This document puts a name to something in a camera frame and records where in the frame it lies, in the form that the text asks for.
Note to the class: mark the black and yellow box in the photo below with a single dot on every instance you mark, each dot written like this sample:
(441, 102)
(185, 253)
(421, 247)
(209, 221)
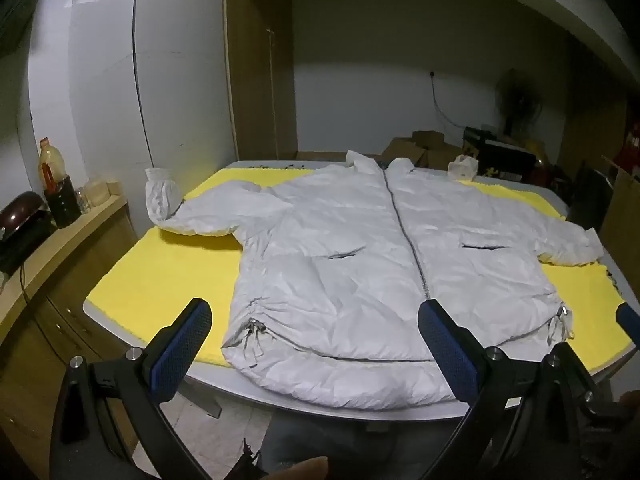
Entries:
(500, 157)

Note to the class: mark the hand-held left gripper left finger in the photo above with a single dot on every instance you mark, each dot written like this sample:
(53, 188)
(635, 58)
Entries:
(184, 336)

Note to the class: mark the standing fan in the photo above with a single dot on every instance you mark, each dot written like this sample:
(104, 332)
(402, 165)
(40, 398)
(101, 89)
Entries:
(520, 102)

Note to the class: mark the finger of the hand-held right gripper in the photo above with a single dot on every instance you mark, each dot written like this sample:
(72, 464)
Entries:
(629, 319)

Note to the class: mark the wooden sideboard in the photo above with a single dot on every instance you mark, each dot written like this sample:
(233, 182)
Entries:
(60, 280)

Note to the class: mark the orange juice bottle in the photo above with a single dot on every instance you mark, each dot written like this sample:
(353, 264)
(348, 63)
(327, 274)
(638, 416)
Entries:
(52, 165)

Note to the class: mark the dark red cooker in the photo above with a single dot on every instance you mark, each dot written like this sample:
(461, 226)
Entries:
(22, 220)

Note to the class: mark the clear plastic container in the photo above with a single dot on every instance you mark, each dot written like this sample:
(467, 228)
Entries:
(96, 191)

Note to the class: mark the tall cardboard box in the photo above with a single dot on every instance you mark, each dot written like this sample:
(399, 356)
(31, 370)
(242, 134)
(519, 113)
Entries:
(620, 220)

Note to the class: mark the black utensil holder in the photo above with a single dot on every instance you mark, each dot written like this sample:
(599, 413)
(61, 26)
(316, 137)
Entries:
(62, 207)

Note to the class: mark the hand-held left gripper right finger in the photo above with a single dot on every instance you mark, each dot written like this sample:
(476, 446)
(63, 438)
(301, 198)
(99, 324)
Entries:
(446, 351)

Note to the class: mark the white plastic bag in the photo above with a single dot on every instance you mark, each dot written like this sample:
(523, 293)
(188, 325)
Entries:
(462, 167)

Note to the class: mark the yellow mat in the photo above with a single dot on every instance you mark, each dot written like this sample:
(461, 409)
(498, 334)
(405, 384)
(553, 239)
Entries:
(150, 285)

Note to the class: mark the black chair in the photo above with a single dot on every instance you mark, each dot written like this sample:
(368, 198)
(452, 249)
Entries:
(590, 190)

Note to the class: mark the small glass jar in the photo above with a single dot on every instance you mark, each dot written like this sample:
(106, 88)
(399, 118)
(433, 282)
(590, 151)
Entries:
(82, 197)

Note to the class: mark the white puffer jacket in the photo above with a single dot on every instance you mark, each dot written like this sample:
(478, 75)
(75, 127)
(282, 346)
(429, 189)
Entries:
(350, 240)

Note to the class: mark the brown wooden door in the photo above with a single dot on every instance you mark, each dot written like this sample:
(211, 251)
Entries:
(255, 85)

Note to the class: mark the red object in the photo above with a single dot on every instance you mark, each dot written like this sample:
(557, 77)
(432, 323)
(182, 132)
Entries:
(634, 142)

